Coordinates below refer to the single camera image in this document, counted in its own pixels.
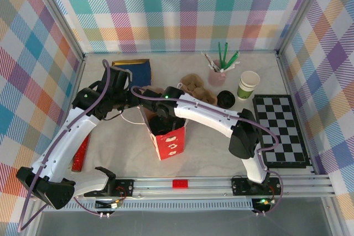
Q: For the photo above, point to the white red paper bag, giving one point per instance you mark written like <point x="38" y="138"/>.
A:
<point x="170" y="144"/>

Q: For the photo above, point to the dark blue napkin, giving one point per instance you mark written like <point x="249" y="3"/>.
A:
<point x="142" y="74"/>

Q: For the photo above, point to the stack of pulp cup carriers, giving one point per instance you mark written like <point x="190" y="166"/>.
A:
<point x="199" y="89"/>

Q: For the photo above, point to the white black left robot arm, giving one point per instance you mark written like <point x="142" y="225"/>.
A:
<point x="69" y="133"/>

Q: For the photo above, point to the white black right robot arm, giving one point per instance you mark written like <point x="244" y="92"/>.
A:
<point x="210" y="114"/>

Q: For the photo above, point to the shallow cardboard tray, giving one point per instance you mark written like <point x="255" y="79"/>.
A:
<point x="130" y="62"/>

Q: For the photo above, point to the red block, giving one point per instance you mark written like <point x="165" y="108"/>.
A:
<point x="180" y="184"/>

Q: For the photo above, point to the stack of black cup lids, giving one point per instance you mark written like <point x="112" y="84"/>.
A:
<point x="226" y="99"/>

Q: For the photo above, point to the pink straw holder cup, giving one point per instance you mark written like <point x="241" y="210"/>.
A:
<point x="217" y="79"/>

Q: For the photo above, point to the wooden stirrer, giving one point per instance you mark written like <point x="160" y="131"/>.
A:
<point x="211" y="62"/>

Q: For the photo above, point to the red glitter tube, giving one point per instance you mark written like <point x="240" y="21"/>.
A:
<point x="80" y="156"/>

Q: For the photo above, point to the green plastic straw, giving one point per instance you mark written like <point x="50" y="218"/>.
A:
<point x="219" y="53"/>
<point x="225" y="53"/>
<point x="231" y="59"/>

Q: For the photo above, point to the stack of green paper cups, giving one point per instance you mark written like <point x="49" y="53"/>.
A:
<point x="247" y="86"/>

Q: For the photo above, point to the small controller board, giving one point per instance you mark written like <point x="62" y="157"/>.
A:
<point x="262" y="203"/>
<point x="106" y="204"/>

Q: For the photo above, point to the black white chessboard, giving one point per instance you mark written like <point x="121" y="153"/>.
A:
<point x="285" y="125"/>

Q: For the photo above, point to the thin aluminium wall rail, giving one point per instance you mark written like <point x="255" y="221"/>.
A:
<point x="166" y="52"/>

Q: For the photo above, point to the long aluminium base rail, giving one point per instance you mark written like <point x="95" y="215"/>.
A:
<point x="210" y="184"/>

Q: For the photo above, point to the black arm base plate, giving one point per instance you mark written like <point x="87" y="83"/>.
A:
<point x="125" y="189"/>
<point x="240" y="187"/>

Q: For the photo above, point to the aluminium frame post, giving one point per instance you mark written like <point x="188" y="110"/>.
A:
<point x="301" y="12"/>
<point x="58" y="12"/>

